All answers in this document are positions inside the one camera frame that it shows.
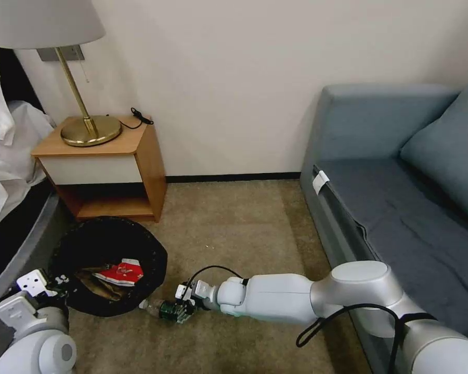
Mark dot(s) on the clear bottle with green label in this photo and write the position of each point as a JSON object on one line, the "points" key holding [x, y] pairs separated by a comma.
{"points": [[160, 309]]}

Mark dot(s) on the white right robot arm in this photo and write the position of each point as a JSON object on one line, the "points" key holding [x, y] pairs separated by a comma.
{"points": [[281, 298]]}

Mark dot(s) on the brown crumpled paper trash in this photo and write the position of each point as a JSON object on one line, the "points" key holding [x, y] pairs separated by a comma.
{"points": [[101, 290]]}

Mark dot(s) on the brass lamp with white shade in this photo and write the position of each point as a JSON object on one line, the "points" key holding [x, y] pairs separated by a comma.
{"points": [[89, 126]]}

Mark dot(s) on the white sofa label tag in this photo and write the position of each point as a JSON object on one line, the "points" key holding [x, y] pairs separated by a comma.
{"points": [[321, 182]]}

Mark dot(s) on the trash bin with black bag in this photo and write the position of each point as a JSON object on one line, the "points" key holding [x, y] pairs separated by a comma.
{"points": [[101, 237]]}

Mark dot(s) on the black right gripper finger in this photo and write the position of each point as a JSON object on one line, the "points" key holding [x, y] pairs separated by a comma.
{"points": [[185, 316], [184, 302]]}

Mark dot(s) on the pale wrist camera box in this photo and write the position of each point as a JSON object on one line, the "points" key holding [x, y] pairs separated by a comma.
{"points": [[181, 291], [32, 283]]}

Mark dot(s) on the white bed linen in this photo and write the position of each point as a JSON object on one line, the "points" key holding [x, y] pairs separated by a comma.
{"points": [[4, 156]]}

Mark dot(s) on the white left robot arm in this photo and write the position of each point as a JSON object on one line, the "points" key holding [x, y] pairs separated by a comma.
{"points": [[27, 343]]}

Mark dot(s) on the wooden nightstand with white drawer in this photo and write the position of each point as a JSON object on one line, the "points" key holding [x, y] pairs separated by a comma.
{"points": [[101, 167]]}

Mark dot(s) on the black headboard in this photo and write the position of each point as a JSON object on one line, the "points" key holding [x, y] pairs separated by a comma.
{"points": [[23, 85]]}

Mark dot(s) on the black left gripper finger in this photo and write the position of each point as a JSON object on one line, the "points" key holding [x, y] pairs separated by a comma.
{"points": [[61, 278]]}

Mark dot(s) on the grey bed base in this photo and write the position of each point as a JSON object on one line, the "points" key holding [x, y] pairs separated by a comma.
{"points": [[19, 249]]}

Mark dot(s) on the red and white wrapper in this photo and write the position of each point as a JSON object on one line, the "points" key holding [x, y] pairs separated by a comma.
{"points": [[121, 274]]}

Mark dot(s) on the grey-blue sofa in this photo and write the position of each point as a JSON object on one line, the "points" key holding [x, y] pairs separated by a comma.
{"points": [[374, 202]]}

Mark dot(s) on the grey-blue sofa cushion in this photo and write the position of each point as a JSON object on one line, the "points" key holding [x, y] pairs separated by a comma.
{"points": [[448, 163]]}

